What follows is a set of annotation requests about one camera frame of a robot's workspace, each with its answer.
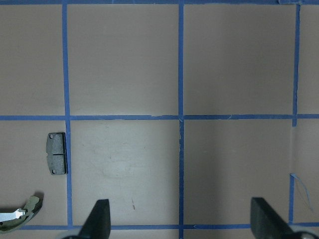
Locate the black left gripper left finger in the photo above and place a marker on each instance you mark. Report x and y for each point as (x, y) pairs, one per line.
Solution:
(98, 223)

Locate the black brake pad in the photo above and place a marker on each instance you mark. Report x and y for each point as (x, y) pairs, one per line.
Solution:
(56, 153)

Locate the brown grid table mat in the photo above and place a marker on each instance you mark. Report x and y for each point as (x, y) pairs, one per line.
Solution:
(177, 111)

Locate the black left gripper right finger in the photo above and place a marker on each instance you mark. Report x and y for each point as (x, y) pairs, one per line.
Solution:
(265, 223)

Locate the olive curved brake shoe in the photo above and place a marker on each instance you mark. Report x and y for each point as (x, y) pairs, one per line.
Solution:
(13, 218)

